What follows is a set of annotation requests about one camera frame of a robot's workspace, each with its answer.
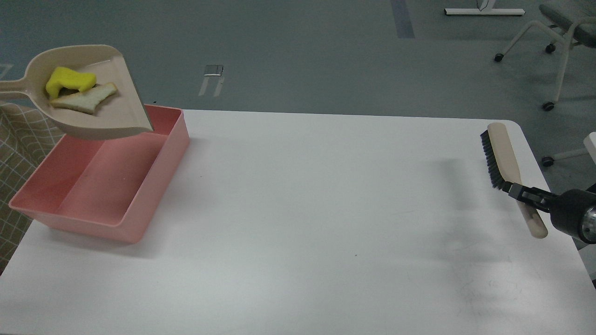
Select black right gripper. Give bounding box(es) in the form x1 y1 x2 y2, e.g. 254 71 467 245
502 182 596 243

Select beige hand brush black bristles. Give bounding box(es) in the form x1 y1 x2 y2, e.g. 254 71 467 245
480 122 549 238

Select beige plastic dustpan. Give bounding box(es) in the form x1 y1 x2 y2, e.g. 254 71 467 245
0 45 153 140

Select yellow sponge piece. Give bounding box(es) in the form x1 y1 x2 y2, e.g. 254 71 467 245
45 67 97 100

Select pink plastic bin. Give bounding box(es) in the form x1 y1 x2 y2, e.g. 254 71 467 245
9 105 190 243

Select grey office chair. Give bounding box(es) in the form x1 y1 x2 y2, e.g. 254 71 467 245
494 0 596 112

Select white desk base bar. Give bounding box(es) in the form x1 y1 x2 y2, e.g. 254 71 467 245
444 0 526 16

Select metal floor plate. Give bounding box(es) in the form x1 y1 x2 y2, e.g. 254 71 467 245
203 64 224 77

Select beige checkered cloth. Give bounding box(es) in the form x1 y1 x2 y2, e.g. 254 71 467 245
0 101 64 272

